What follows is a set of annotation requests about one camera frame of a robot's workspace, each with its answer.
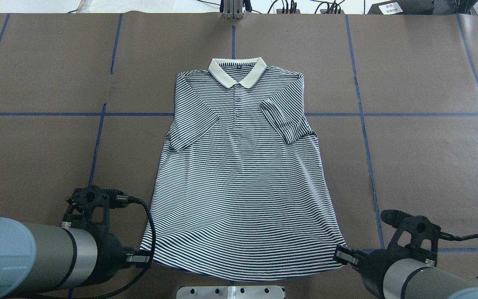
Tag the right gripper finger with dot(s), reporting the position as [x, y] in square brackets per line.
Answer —
[345, 255]

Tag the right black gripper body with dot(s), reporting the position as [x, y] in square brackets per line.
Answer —
[372, 268]

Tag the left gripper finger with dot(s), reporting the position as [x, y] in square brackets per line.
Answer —
[137, 257]

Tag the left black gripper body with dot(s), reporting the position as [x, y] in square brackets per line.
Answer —
[110, 252]

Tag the navy white striped polo shirt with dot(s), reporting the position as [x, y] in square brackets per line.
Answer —
[240, 192]

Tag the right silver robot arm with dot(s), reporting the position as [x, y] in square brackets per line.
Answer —
[400, 273]

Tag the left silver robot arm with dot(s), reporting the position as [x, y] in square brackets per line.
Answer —
[36, 258]

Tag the black box with label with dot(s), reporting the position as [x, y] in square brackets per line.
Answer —
[402, 7]

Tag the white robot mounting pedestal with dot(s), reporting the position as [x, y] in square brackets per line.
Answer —
[231, 292]

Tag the aluminium frame post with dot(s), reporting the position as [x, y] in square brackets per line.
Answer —
[232, 9]

